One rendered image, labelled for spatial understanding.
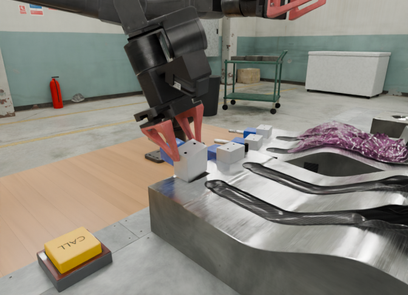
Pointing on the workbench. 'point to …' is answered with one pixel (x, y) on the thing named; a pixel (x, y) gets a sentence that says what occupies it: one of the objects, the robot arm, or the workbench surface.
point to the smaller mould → (389, 124)
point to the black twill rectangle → (311, 167)
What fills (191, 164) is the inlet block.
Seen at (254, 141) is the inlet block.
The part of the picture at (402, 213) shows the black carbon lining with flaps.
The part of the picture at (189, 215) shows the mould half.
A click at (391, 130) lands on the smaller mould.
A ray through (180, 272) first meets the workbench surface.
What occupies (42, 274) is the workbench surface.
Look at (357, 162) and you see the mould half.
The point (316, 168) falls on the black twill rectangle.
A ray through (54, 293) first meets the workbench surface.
